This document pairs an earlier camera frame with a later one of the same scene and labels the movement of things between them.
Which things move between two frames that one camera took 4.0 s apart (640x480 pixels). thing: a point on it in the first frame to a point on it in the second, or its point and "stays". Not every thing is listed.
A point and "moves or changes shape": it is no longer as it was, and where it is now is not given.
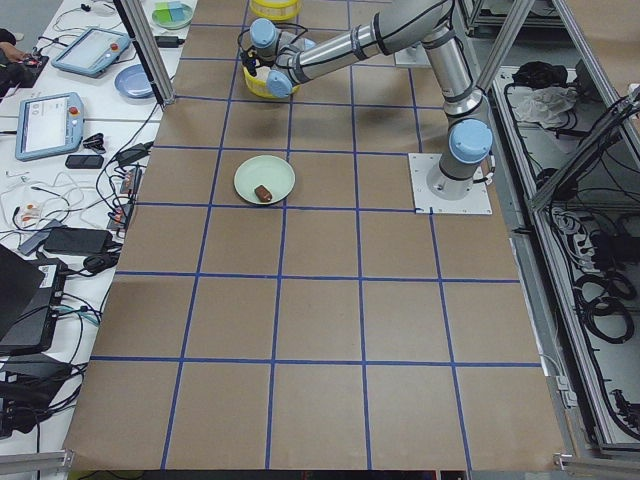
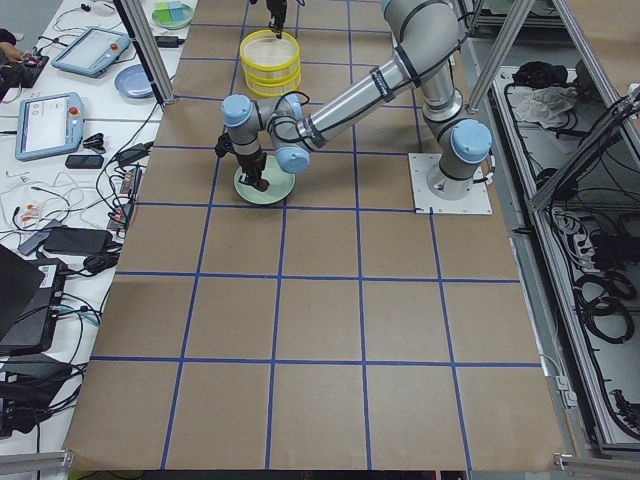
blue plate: (133, 82) stays
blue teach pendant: (91, 51) stays
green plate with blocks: (172, 14) stays
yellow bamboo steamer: (274, 10) moves or changes shape
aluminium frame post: (133, 15) stays
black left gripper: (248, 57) to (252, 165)
